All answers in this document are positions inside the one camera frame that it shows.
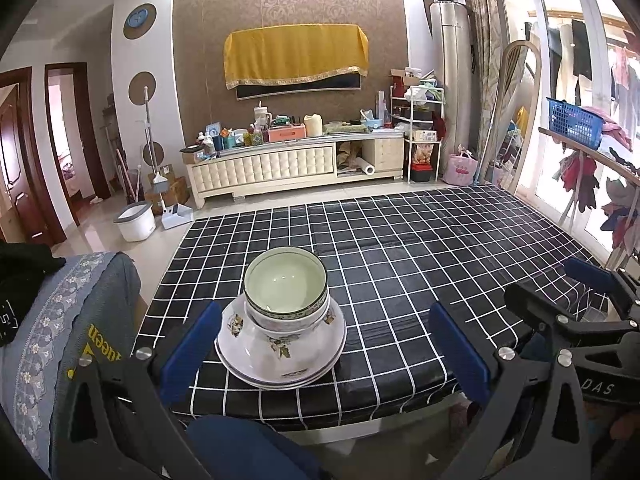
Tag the pink bag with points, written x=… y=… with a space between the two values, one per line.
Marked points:
x=460 y=170

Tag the brown wooden door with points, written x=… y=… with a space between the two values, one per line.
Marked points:
x=20 y=160

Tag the blue wall clock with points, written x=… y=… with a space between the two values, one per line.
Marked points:
x=136 y=19

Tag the grey embroidered chair cover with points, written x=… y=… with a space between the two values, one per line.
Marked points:
x=45 y=310

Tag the broom sticks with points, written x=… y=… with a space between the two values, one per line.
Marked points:
x=127 y=175

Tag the standing air conditioner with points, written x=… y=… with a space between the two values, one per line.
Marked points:
x=452 y=90

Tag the cardboard boxes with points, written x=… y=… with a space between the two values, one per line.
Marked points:
x=172 y=187

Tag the round brown wall disc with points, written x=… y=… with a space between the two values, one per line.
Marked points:
x=130 y=34
x=156 y=152
x=140 y=89

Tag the white bowl with pink pattern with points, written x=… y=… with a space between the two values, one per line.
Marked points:
x=305 y=321

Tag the white tumbler with straw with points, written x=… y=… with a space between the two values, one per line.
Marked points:
x=261 y=116

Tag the person's right hand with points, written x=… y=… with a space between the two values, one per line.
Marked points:
x=620 y=427

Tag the white mop bucket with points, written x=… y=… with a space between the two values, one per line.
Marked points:
x=134 y=225

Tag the cream tufted tv cabinet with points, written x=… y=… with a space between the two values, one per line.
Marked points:
x=260 y=170

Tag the green patterned bowl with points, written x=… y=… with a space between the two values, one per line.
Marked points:
x=285 y=280

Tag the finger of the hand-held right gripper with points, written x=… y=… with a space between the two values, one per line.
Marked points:
x=590 y=272
x=532 y=307

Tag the white dustpan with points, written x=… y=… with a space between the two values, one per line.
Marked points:
x=177 y=217

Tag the white mop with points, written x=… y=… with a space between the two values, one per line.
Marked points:
x=148 y=135

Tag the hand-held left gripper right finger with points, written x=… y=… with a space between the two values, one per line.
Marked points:
x=460 y=355

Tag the black grid tablecloth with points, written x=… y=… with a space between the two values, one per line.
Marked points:
x=400 y=240

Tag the black television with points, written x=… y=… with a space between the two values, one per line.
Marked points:
x=300 y=89

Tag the brown door frame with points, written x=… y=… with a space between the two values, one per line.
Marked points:
x=92 y=130

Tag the teal bowl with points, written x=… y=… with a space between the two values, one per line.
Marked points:
x=373 y=123

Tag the white paper roll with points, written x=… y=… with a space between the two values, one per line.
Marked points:
x=366 y=166

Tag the glass balcony door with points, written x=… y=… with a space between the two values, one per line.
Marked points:
x=555 y=60

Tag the black cloth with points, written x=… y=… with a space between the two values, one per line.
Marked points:
x=20 y=280

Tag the cream plastic container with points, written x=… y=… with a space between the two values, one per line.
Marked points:
x=313 y=126

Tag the arched standing mirror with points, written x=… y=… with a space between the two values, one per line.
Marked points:
x=515 y=60

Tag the white plate with pink flowers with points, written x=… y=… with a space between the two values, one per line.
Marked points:
x=337 y=335

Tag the clothes drying rack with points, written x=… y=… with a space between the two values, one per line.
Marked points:
x=590 y=180

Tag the white shelf rack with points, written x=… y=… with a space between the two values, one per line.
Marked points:
x=415 y=140

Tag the person's blue trousers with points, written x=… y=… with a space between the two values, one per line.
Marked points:
x=250 y=450

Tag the blue plastic basket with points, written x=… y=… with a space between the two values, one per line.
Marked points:
x=575 y=125

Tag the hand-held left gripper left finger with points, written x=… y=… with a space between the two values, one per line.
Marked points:
x=192 y=360

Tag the pink box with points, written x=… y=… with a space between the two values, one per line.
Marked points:
x=286 y=133

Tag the yellow cloth cover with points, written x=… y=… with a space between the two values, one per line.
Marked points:
x=295 y=52

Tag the small plate with dark floral print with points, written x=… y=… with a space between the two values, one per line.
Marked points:
x=250 y=355

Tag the patterned curtain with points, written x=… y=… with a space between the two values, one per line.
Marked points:
x=480 y=60

